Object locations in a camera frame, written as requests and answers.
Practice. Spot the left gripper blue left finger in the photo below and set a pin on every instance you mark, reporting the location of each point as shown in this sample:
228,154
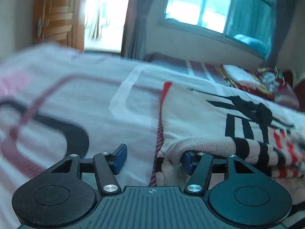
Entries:
118,159

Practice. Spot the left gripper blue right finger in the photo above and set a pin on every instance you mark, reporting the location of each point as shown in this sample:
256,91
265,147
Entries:
189,161

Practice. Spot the red black striped knit sweater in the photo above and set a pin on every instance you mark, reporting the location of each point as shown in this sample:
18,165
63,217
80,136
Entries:
269,138

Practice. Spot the white patterned bed quilt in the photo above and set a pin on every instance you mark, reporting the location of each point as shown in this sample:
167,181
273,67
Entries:
56,100

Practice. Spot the striped grey maroon bed sheet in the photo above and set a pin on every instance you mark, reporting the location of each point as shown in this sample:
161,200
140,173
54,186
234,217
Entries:
192,68

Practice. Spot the folded red gold blanket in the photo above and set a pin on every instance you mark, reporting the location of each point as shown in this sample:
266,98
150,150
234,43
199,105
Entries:
245,81

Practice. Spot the grey left curtain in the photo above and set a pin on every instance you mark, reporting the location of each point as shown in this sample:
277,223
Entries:
134,34

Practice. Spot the grey curtain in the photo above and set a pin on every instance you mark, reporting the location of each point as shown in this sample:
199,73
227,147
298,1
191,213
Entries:
134,34
282,14

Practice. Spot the striped pillow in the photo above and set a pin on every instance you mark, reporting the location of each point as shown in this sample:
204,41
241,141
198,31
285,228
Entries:
275,82

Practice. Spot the red white scalloped headboard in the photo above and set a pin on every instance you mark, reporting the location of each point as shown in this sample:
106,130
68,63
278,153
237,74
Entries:
298,87

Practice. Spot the teal cloth on windowsill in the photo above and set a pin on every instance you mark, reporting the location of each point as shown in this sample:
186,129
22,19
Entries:
253,43

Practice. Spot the grey right curtain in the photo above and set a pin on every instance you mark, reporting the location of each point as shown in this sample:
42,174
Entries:
282,14

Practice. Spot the sliding glass window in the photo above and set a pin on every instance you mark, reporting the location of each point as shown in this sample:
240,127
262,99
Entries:
222,19

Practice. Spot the brown wooden door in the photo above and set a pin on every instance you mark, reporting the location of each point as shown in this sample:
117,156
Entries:
66,22

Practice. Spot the metal door handle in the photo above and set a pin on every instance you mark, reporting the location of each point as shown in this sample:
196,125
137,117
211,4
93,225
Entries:
41,23

